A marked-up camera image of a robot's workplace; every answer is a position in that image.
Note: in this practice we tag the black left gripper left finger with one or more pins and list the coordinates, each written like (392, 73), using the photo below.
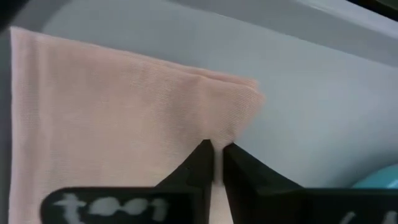
(186, 199)

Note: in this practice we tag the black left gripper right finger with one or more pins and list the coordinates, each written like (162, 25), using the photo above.
(264, 199)

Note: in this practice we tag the pink cloth napkin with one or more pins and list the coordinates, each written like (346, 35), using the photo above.
(109, 109)

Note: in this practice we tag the blue plate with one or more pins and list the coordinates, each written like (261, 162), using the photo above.
(382, 179)

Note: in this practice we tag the grey plastic tray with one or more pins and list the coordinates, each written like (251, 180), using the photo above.
(311, 109)

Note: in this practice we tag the black aluminium frame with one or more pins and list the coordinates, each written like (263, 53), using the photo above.
(385, 6)

